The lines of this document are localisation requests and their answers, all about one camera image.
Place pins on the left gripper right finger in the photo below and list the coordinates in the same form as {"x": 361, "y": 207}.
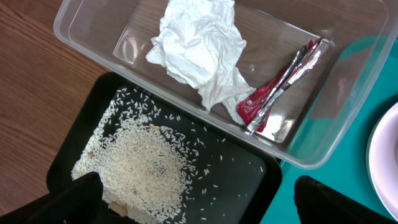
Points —
{"x": 318, "y": 203}

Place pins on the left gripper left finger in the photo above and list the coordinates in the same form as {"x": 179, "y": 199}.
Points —
{"x": 78, "y": 203}

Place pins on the pile of rice grains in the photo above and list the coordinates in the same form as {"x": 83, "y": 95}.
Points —
{"x": 157, "y": 166}

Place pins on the red foil snack wrapper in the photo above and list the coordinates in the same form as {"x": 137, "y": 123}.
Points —
{"x": 255, "y": 109}

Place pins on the white napkin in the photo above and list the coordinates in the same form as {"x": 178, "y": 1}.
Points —
{"x": 199, "y": 45}

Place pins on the clear plastic waste bin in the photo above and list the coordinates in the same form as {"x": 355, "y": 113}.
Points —
{"x": 308, "y": 121}

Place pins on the teal serving tray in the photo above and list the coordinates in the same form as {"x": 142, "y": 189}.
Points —
{"x": 345, "y": 171}

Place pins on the large white plate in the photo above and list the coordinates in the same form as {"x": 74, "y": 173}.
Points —
{"x": 381, "y": 160}

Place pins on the black plastic tray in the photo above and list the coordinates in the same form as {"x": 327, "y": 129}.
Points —
{"x": 59, "y": 174}

